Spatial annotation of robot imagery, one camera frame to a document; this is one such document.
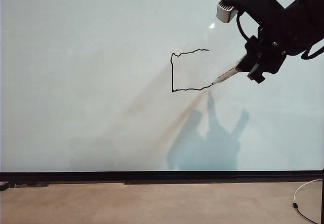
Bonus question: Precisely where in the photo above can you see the white glass whiteboard black frame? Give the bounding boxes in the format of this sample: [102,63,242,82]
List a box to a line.
[0,0,324,182]

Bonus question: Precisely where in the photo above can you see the white whiteboard marker pen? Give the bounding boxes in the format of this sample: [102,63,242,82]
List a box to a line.
[211,66,240,86]

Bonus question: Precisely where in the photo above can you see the white cable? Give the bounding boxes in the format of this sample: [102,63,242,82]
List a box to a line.
[293,178,324,204]

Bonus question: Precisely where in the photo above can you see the long black pen tray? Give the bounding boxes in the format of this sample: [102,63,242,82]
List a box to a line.
[124,179,324,186]

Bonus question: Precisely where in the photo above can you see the black cable with plug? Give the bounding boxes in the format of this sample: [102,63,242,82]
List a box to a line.
[292,202,321,224]

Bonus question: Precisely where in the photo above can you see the short black pen tray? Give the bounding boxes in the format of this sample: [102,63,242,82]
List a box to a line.
[14,182,51,188]

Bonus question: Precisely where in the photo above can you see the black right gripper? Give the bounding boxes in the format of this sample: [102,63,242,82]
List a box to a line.
[236,26,288,84]

